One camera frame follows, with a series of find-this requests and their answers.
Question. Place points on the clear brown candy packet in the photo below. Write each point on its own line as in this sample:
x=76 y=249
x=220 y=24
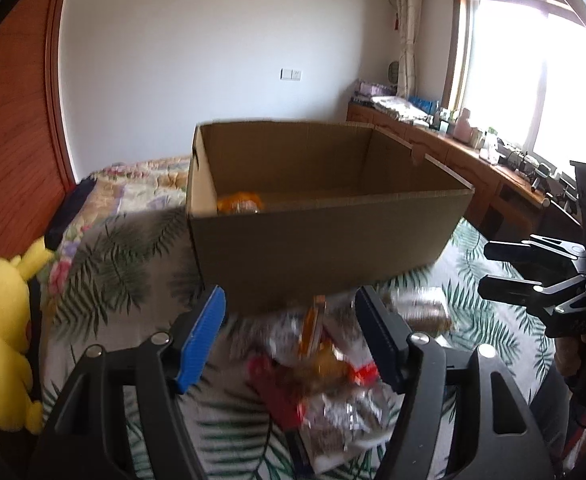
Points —
x=325 y=365

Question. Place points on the pink bottle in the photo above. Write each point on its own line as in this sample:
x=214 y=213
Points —
x=462 y=125

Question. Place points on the small grey fan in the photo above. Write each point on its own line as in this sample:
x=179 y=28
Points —
x=394 y=72

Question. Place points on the dark navy cloth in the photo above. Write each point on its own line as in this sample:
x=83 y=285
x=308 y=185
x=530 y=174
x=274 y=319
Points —
x=70 y=210

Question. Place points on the red snack packet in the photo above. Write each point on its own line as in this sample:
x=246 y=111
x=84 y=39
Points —
x=275 y=390

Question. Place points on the white wall switch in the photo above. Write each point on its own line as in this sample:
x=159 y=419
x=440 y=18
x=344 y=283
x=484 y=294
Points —
x=291 y=74

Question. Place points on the person's right hand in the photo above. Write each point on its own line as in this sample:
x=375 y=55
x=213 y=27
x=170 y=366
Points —
x=568 y=355

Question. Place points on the brown cardboard box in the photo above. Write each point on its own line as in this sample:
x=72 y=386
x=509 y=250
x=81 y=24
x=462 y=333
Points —
x=323 y=240

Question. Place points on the leaf print tablecloth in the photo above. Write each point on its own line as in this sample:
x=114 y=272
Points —
x=123 y=270

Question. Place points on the white bottle green cap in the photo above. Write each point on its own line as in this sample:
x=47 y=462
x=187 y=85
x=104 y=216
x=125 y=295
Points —
x=490 y=147

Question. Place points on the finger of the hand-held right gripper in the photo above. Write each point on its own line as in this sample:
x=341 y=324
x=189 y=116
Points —
x=513 y=290
x=523 y=252

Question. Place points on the red tassel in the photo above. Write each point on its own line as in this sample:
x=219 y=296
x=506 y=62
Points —
x=397 y=21

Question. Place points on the wooden framed window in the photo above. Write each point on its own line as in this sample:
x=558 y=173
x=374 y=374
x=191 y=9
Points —
x=533 y=60

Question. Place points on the folded patterned cloth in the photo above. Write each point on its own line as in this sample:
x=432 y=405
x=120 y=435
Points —
x=393 y=105

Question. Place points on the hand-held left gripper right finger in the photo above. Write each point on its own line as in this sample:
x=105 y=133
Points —
x=379 y=340

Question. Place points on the orange stick snack packet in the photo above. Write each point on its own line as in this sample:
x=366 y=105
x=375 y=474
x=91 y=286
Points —
x=313 y=327

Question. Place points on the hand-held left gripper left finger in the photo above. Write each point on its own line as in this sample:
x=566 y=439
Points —
x=200 y=340

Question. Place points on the brown bar snack packet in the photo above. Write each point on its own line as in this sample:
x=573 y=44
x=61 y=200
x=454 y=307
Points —
x=420 y=310

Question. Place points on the blue box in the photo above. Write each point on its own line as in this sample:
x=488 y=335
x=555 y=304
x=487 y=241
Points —
x=423 y=106

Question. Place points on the wooden headboard panel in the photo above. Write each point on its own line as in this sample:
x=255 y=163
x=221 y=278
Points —
x=13 y=110

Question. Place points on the wooden cabinet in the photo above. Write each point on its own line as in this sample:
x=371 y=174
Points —
x=453 y=160

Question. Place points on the floral quilt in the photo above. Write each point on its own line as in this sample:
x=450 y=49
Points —
x=128 y=190

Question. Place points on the yellow plush toy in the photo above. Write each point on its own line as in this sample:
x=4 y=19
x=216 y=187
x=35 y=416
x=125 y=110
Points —
x=0 y=340

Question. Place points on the clear silver snack packet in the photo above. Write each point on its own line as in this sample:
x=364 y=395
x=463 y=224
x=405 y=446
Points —
x=345 y=425

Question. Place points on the purple box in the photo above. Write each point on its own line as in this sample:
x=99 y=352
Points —
x=370 y=88

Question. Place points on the patterned curtain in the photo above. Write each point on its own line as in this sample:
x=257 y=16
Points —
x=407 y=25

